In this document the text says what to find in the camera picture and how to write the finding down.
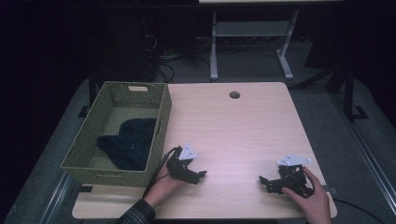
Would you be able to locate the white metal frame table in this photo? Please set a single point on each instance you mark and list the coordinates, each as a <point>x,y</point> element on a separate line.
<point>252,28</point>

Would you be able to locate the dark cloth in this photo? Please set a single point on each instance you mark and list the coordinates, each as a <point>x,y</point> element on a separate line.
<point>130,146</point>

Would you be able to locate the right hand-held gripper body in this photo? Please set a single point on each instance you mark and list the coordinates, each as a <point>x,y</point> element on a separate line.
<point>292,177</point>

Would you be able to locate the black metal stand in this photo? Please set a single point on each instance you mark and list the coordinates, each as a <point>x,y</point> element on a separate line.
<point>92,93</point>
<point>348,93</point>

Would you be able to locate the person's right hand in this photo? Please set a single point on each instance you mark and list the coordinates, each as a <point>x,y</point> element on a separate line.
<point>316,207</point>

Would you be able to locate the person's left hand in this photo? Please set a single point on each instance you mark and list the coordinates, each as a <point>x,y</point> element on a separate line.
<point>162,188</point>

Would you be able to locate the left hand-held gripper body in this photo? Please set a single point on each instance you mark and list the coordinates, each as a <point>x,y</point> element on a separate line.
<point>177,169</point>

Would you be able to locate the metal floor rail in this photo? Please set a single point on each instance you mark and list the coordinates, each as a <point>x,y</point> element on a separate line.
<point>56,199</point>
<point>367,152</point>

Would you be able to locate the dark computer tower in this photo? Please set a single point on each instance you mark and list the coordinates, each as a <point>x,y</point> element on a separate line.
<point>130,49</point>

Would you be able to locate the green woven basket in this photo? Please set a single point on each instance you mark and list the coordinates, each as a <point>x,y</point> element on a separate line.
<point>102,179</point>

